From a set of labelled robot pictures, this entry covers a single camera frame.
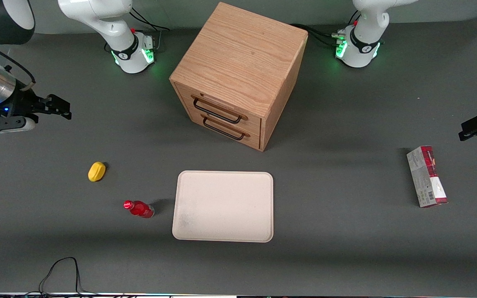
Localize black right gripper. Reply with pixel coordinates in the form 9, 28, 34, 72
0, 88, 72, 121

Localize red coke bottle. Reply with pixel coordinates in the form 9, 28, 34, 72
123, 200, 155, 219

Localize beige plastic tray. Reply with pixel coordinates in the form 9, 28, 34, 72
172, 171, 274, 243

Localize red white carton box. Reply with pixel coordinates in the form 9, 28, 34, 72
407, 146, 448, 208

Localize yellow lemon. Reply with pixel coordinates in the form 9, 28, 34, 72
88, 161, 106, 183

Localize large wooden drawer front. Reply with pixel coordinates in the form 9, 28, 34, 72
175, 84, 263, 134

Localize small wooden drawer front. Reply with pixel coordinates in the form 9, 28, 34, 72
190, 113, 262, 150

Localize oak wooden drawer cabinet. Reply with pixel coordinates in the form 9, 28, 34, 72
169, 2, 308, 152

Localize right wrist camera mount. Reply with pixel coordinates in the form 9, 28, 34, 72
0, 116, 36, 135

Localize black cable along right arm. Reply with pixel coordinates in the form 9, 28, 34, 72
0, 39, 36, 91

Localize black right arm base cables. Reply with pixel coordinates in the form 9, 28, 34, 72
130, 6, 171, 33

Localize black arm base cables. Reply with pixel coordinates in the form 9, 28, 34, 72
130, 6, 171, 33
290, 23, 347, 47

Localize long black drawer handle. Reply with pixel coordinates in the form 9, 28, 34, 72
193, 97, 243, 124

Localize thin black looped cable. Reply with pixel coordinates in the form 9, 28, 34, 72
38, 257, 98, 297

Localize short black drawer handle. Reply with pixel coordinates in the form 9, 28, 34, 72
203, 117, 246, 141

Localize black left arm base cables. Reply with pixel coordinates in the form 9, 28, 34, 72
290, 23, 347, 47

